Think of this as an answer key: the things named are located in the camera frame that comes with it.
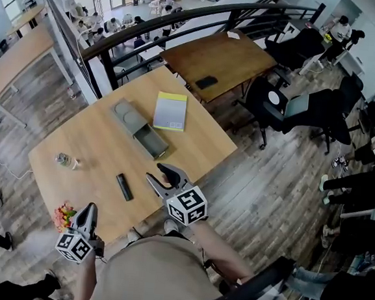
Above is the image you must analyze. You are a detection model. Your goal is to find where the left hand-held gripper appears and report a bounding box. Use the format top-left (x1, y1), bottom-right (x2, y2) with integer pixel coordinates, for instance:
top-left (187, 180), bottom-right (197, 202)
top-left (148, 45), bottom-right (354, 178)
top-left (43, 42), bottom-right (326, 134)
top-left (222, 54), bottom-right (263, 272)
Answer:
top-left (53, 200), bottom-right (109, 266)

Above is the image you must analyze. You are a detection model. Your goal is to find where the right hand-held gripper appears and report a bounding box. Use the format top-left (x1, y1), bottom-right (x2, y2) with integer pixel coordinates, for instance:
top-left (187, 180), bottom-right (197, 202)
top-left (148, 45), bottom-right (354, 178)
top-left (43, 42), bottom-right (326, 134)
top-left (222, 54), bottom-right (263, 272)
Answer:
top-left (142, 161), bottom-right (212, 229)

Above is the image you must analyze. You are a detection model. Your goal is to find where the black remote control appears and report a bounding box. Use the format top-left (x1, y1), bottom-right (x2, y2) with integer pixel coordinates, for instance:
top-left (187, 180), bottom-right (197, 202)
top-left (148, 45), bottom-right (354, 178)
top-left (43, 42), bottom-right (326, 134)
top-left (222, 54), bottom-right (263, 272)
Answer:
top-left (113, 172), bottom-right (136, 203)

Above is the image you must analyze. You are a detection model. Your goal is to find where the grey storage box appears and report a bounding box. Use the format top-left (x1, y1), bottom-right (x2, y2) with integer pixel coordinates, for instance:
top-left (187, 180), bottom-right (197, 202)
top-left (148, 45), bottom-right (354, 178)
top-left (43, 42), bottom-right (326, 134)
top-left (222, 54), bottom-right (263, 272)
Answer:
top-left (105, 96), bottom-right (174, 161)

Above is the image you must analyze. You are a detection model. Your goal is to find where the person's right forearm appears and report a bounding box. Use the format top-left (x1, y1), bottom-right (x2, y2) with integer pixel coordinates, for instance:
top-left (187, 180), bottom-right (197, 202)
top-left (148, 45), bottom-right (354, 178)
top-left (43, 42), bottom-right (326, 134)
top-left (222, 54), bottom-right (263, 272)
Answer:
top-left (184, 219), bottom-right (260, 286)

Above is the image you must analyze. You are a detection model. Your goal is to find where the person's left forearm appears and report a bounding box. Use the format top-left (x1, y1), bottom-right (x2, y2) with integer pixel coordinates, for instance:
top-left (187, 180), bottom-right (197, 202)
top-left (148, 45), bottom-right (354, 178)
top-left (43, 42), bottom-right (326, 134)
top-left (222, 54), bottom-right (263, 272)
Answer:
top-left (73, 250), bottom-right (99, 300)

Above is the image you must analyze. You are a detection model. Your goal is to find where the red yellow flower bouquet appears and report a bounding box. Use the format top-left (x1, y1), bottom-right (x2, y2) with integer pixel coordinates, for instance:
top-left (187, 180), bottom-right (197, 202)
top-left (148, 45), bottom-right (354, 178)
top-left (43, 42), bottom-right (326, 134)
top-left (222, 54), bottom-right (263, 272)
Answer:
top-left (52, 200), bottom-right (79, 234)

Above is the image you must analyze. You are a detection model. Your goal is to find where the person's right shoe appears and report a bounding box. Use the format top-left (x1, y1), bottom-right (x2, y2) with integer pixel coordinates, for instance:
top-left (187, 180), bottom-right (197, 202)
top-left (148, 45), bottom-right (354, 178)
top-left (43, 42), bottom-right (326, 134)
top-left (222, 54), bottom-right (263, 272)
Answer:
top-left (162, 219), bottom-right (181, 236)

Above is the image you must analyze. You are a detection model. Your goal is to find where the clear glass bottle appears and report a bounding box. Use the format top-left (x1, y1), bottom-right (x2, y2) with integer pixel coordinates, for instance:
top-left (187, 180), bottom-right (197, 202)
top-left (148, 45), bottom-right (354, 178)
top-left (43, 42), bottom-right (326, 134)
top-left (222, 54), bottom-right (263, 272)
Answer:
top-left (53, 152), bottom-right (81, 172)

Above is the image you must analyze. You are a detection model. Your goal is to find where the grey booklet yellow edge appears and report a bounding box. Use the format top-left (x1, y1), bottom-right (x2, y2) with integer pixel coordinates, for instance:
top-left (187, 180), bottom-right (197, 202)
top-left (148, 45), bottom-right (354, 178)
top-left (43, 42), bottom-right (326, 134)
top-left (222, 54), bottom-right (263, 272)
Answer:
top-left (152, 90), bottom-right (189, 133)

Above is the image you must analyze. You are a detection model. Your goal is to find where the person's torso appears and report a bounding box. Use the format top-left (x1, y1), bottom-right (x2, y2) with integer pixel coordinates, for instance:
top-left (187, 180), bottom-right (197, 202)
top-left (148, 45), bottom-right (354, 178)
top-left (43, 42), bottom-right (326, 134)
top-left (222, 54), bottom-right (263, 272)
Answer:
top-left (88, 229), bottom-right (310, 300)

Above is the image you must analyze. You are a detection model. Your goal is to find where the black phone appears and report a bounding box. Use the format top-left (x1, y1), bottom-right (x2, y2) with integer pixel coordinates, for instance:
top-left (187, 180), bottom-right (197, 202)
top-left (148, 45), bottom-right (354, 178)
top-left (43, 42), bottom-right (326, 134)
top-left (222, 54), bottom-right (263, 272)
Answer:
top-left (194, 74), bottom-right (219, 91)

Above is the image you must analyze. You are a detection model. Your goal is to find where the black railing wooden handrail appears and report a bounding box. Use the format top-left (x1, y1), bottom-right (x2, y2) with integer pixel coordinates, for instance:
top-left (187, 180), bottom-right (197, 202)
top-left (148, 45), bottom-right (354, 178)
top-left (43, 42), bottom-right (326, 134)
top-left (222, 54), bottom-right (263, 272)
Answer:
top-left (78, 0), bottom-right (328, 109)

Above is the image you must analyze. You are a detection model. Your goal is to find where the white low table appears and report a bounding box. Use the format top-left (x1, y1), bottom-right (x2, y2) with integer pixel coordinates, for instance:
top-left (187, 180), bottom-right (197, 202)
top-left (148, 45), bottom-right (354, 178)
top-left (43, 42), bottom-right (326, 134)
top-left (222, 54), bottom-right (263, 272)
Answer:
top-left (136, 42), bottom-right (167, 64)

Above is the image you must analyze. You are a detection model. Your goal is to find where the dark wooden table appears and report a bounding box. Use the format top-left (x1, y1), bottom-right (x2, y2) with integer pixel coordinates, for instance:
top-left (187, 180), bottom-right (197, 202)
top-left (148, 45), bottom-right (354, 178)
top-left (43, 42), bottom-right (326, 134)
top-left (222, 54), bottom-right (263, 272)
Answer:
top-left (155, 24), bottom-right (280, 109)

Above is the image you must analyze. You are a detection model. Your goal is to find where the white round disc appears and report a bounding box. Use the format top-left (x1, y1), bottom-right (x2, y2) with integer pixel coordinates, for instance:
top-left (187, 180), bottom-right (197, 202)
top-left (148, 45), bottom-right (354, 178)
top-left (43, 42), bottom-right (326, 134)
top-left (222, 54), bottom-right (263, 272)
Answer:
top-left (266, 90), bottom-right (281, 105)

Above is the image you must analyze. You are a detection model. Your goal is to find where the black curved panel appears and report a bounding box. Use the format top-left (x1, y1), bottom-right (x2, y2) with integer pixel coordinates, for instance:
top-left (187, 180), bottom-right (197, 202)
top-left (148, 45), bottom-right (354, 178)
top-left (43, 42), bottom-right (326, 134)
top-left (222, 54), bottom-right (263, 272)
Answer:
top-left (180, 249), bottom-right (298, 300)

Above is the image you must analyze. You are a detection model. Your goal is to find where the office chair teal back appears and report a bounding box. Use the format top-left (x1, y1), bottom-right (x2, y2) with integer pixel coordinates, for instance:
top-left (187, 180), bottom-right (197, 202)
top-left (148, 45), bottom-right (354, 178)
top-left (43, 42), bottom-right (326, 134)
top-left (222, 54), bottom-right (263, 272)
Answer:
top-left (280, 84), bottom-right (357, 157)

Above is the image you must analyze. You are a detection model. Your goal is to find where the black slatted railing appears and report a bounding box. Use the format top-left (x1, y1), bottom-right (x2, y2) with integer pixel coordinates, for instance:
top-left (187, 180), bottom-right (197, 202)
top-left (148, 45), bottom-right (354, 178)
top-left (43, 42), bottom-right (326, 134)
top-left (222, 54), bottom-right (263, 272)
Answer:
top-left (31, 0), bottom-right (112, 100)

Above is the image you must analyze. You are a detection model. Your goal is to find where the long light wooden table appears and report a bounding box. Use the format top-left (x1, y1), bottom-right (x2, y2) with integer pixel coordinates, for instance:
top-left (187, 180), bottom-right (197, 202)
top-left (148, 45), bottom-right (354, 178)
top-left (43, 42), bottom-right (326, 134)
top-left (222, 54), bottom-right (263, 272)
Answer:
top-left (0, 21), bottom-right (80, 133)

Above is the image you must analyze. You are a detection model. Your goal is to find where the white desk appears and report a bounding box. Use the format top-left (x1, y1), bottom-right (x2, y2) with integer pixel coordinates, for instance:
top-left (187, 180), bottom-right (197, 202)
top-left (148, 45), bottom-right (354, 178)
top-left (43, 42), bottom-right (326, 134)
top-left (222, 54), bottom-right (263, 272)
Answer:
top-left (278, 19), bottom-right (337, 78)

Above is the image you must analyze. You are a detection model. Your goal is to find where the round wooden table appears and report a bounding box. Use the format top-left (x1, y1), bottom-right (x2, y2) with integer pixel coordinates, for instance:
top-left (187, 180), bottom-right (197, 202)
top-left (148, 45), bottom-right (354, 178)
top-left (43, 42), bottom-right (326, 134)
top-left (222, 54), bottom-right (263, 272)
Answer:
top-left (6, 1), bottom-right (47, 40)

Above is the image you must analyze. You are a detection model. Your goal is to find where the white power cable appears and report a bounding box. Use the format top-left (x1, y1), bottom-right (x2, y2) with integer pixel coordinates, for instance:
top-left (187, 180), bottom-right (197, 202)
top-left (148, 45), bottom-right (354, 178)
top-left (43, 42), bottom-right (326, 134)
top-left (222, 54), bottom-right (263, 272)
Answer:
top-left (0, 159), bottom-right (36, 182)

